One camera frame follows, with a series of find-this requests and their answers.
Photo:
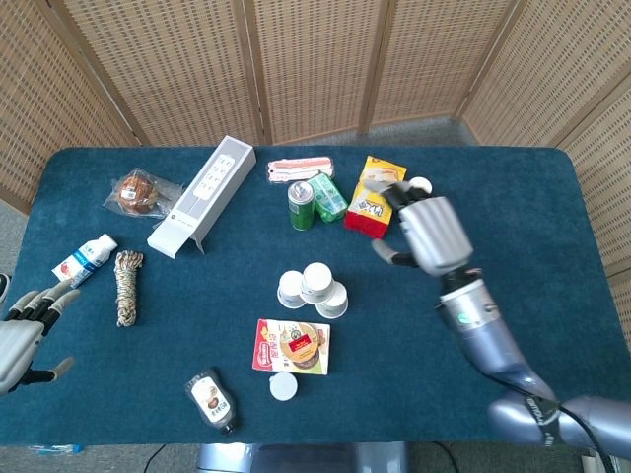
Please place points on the paper cup blue text print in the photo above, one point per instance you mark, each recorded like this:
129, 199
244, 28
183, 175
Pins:
315, 281

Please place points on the green carton pack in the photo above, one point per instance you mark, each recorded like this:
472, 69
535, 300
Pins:
329, 199

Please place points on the grey squeeze sauce bottle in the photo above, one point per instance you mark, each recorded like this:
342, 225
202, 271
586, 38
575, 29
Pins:
212, 401

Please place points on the round gold tin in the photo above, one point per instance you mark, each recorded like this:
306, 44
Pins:
298, 344

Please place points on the blue white item on floor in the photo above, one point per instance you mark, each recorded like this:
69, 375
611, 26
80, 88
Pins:
54, 449

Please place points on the white blue milk bottle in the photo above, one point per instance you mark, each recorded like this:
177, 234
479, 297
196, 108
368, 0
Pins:
84, 261

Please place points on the paper cup green flower print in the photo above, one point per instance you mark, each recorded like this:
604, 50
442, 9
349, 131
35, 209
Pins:
335, 303

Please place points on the black white shoe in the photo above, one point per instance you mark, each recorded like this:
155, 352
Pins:
3, 288

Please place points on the yellow red snack bag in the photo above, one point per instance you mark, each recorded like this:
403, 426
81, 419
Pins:
367, 207

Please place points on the long white power strip box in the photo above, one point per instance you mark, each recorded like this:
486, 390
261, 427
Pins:
207, 194

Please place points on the green drink can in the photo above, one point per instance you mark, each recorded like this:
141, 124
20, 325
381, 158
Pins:
301, 209

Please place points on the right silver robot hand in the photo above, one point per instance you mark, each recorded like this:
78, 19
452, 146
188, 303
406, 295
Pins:
436, 231

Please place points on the white paper cup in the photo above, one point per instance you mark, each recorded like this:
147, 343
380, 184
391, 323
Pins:
421, 184

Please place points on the woven bamboo folding screen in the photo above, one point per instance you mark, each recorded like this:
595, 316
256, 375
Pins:
315, 64

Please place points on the pink blister pack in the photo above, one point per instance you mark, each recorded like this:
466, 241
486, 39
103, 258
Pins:
296, 166

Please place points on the red white wafer box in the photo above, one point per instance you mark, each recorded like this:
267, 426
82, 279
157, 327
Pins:
266, 350

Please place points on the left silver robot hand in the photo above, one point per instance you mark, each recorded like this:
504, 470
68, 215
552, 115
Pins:
15, 347

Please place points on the paper cup blue flower print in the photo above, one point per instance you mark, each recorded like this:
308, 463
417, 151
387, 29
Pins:
288, 288

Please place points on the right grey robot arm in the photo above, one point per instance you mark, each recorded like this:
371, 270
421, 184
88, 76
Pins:
488, 345

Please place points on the blue table cloth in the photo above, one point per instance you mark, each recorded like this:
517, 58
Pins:
532, 222

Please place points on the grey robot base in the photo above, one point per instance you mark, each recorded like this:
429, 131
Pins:
296, 458

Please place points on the bread in clear wrapper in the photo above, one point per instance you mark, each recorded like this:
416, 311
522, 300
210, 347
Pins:
135, 194

